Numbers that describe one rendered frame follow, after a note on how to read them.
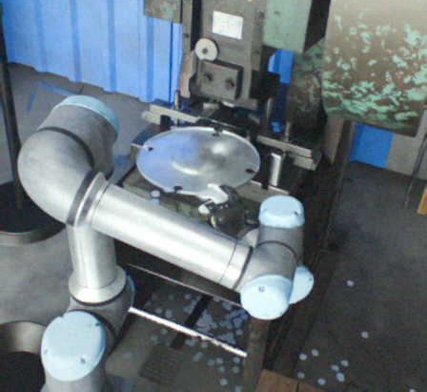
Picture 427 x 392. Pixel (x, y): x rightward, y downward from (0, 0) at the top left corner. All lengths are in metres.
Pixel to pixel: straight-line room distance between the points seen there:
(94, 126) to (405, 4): 0.53
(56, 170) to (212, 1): 0.66
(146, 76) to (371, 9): 2.22
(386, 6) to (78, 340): 0.80
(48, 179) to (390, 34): 0.57
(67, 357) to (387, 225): 1.73
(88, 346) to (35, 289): 1.07
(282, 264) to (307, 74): 0.86
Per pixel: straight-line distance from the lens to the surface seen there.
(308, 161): 1.65
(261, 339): 1.72
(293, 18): 1.39
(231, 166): 1.47
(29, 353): 2.12
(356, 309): 2.31
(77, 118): 1.07
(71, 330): 1.27
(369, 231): 2.64
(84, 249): 1.23
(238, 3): 1.47
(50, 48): 3.48
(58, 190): 0.98
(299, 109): 1.82
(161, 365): 1.86
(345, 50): 1.09
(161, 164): 1.47
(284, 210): 1.07
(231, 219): 1.27
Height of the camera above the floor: 1.65
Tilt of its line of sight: 37 degrees down
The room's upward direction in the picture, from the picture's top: 5 degrees clockwise
